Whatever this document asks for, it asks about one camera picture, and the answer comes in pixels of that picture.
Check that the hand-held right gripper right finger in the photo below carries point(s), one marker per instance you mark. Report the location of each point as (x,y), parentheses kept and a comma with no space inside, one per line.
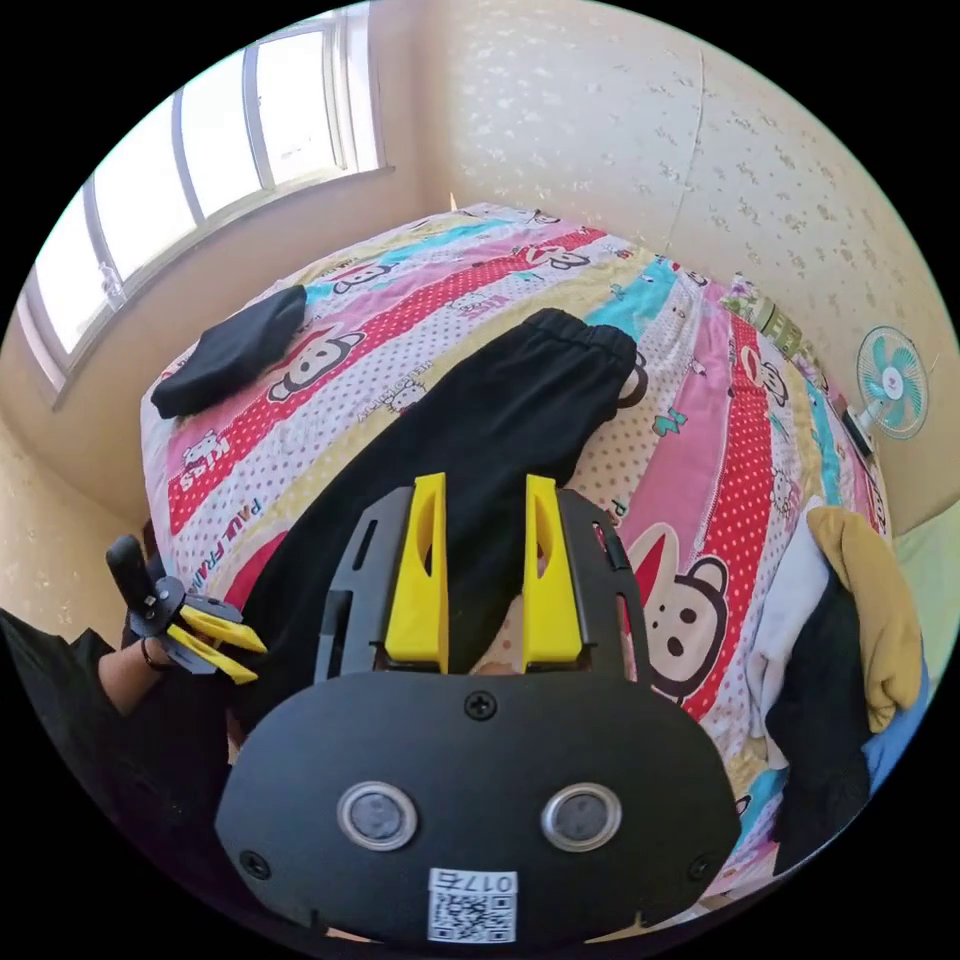
(549,592)

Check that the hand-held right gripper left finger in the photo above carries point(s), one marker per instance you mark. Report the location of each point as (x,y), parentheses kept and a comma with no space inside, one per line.
(416,585)

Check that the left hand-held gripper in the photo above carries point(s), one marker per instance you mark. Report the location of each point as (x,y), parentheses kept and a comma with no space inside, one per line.
(161,604)

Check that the black pants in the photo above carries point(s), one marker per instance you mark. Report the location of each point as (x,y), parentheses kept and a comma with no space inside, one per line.
(487,420)

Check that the person's left forearm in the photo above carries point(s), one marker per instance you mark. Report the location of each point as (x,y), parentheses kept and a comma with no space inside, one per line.
(127,679)

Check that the person's left hand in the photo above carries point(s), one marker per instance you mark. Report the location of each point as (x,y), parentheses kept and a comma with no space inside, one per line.
(159,654)

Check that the person's body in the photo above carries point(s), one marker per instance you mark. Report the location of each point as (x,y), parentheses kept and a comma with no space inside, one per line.
(82,720)

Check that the bed with cartoon print sheet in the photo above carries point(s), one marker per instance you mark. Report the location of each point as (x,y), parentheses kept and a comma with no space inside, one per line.
(712,450)

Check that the pile of clothes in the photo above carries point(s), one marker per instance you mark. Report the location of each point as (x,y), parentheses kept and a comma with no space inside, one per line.
(825,675)

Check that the folded black garment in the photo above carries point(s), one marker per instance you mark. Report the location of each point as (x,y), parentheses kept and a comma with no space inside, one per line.
(232,352)

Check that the floral pillow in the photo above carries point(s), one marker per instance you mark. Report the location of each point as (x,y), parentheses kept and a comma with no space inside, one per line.
(772,319)

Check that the teal fan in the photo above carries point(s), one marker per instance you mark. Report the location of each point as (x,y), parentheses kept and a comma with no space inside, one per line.
(892,382)

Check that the window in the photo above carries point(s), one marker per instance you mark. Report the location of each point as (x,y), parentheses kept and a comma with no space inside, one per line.
(195,142)

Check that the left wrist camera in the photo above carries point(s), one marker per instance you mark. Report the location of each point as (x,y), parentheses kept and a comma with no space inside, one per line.
(126,562)

